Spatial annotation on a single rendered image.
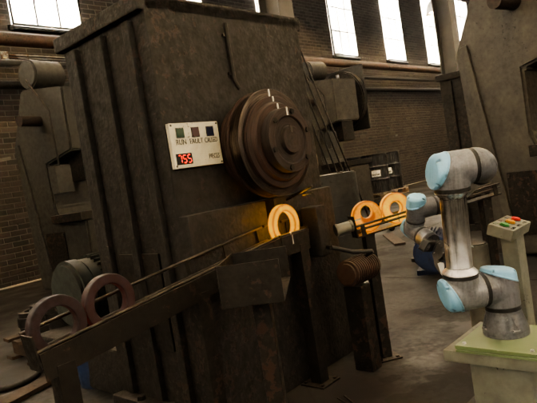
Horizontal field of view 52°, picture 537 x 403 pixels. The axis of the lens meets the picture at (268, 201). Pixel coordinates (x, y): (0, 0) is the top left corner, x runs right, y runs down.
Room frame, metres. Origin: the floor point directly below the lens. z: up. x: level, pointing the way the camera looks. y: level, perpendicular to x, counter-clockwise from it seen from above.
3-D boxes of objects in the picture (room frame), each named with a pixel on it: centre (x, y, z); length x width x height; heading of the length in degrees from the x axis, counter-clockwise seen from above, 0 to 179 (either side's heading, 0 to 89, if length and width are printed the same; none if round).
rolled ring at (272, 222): (2.43, -0.05, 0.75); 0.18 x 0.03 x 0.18; 138
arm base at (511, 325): (1.84, -0.73, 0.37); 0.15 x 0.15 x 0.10
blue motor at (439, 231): (4.37, -1.27, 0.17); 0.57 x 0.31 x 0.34; 157
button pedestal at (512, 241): (2.43, -1.05, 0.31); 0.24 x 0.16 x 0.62; 137
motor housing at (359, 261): (2.58, -0.37, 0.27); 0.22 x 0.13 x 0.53; 137
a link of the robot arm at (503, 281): (1.84, -0.73, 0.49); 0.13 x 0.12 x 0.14; 96
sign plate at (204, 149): (2.25, 0.26, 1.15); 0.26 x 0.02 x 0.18; 137
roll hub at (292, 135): (2.36, -0.12, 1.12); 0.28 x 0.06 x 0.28; 137
